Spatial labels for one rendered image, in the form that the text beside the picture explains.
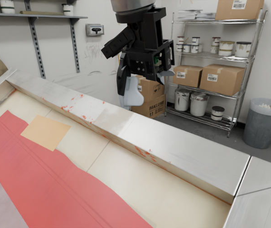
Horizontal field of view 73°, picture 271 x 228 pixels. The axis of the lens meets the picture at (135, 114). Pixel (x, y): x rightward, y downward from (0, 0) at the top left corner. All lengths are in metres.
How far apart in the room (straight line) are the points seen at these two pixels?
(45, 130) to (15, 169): 0.07
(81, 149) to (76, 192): 0.06
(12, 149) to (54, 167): 0.11
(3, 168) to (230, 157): 0.34
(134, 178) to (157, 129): 0.06
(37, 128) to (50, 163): 0.09
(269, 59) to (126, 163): 3.27
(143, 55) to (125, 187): 0.22
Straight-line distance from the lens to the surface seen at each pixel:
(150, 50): 0.35
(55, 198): 0.28
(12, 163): 0.37
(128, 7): 0.33
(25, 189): 0.32
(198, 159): 0.18
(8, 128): 0.45
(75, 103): 0.29
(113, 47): 0.41
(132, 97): 0.38
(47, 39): 2.51
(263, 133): 3.18
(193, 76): 3.28
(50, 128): 0.35
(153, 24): 0.33
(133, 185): 0.22
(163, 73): 0.46
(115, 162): 0.24
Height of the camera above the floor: 1.66
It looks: 26 degrees down
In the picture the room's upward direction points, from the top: straight up
